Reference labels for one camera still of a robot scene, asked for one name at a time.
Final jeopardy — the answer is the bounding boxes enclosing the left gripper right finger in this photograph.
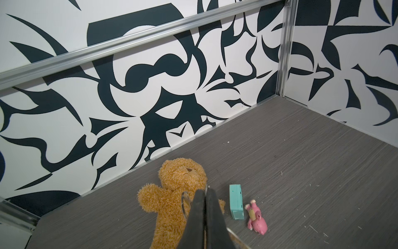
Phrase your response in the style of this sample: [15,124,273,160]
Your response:
[205,188,235,249]

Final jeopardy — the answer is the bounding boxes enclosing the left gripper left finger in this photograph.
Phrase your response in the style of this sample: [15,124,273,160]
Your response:
[177,189,205,249]

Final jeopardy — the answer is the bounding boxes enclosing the teal toy block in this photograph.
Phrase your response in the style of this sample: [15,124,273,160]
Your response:
[229,184,245,220]

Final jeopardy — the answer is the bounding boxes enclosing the pink toy figure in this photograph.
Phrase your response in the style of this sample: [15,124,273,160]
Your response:
[245,200,268,235]

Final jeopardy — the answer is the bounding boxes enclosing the brown teddy bear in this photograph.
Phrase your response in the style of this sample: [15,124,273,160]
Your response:
[137,158,226,249]

